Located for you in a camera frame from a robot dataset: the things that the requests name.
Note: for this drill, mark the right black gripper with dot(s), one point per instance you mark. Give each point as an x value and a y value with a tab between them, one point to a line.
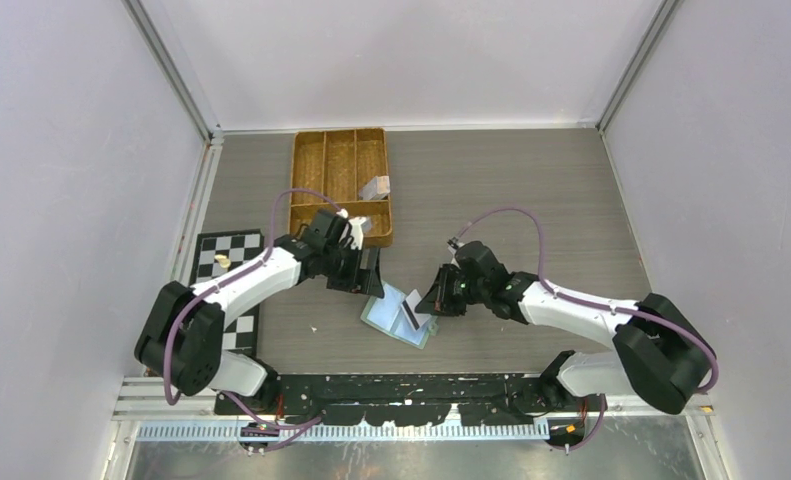
438	301

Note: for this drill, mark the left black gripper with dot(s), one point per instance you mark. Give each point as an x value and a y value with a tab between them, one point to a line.
356	281

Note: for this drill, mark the green card holder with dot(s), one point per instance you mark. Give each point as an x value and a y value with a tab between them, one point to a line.
386	316

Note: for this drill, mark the stack of cards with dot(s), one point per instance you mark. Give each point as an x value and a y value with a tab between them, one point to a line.
377	188

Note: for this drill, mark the woven wicker divided tray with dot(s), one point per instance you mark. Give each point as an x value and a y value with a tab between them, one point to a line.
338	164

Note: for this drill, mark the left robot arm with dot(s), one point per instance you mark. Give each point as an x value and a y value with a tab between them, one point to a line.
182	338

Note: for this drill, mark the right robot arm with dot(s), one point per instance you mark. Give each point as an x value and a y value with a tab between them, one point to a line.
656	353

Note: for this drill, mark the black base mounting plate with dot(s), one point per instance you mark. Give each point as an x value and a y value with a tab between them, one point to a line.
497	399

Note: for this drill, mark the cream chess piece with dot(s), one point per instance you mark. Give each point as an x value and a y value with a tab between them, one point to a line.
223	261

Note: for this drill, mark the black white chessboard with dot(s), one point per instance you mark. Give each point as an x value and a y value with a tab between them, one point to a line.
239	335

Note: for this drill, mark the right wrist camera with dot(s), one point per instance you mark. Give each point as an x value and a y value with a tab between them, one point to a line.
454	244

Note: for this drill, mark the aluminium front rail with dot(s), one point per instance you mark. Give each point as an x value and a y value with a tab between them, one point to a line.
144	398

